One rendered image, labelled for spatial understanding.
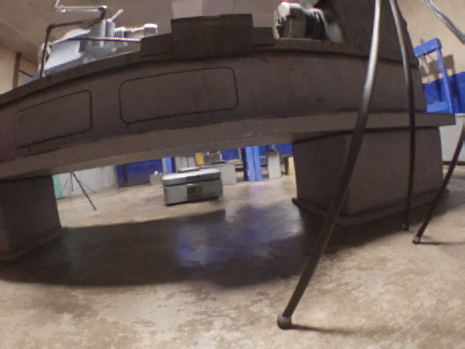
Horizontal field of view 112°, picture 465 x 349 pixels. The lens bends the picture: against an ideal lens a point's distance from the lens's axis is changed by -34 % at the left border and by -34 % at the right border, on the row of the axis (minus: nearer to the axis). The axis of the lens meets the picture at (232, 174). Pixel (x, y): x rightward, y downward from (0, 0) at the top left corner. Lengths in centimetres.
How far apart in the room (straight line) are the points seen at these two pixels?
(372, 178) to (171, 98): 91
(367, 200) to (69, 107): 135
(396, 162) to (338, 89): 44
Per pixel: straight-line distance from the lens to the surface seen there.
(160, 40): 101
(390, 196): 120
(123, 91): 100
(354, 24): 139
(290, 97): 101
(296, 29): 138
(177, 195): 204
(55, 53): 149
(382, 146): 115
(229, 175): 303
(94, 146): 83
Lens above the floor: 34
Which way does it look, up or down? 4 degrees down
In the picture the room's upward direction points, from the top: 7 degrees counter-clockwise
